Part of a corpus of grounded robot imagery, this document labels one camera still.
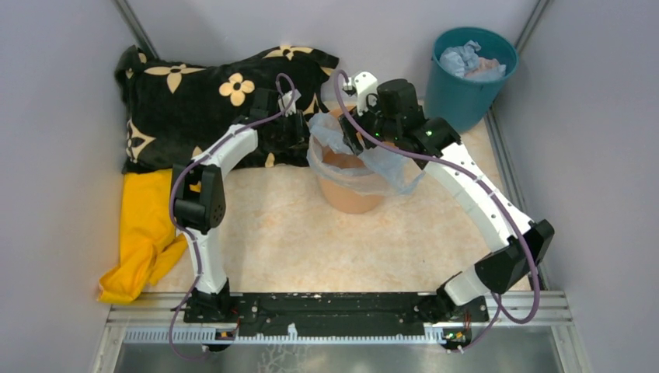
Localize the yellow cloth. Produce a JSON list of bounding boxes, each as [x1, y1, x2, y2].
[[97, 169, 187, 305]]

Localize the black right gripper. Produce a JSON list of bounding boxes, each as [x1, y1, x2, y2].
[[337, 90, 400, 156]]

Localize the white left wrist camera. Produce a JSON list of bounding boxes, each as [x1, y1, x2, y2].
[[277, 89, 301, 117]]

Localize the light blue trash bag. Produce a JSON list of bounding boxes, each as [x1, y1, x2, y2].
[[307, 113, 425, 196]]

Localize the orange plastic bin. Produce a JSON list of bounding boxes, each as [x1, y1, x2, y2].
[[307, 112, 390, 214]]

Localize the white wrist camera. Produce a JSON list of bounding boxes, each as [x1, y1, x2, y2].
[[277, 89, 301, 117], [342, 71, 378, 117]]

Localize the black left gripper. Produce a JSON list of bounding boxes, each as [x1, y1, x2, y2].
[[269, 109, 321, 148]]

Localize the teal plastic bin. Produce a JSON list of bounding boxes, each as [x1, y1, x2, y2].
[[424, 26, 519, 132]]

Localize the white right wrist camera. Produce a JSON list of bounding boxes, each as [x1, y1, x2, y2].
[[342, 71, 378, 117]]

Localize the black floral pillow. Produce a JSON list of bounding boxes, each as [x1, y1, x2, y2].
[[114, 44, 340, 173]]

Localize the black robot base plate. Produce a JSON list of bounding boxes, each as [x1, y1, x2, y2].
[[183, 291, 490, 337]]

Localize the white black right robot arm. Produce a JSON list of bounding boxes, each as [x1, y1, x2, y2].
[[333, 72, 555, 322]]

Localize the aluminium frame rail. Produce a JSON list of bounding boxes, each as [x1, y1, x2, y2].
[[485, 1, 553, 326]]

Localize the crumpled blue bag in bin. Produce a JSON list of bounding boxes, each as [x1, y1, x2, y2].
[[439, 40, 507, 82]]

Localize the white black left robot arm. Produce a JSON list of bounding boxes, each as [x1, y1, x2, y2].
[[169, 89, 304, 322]]

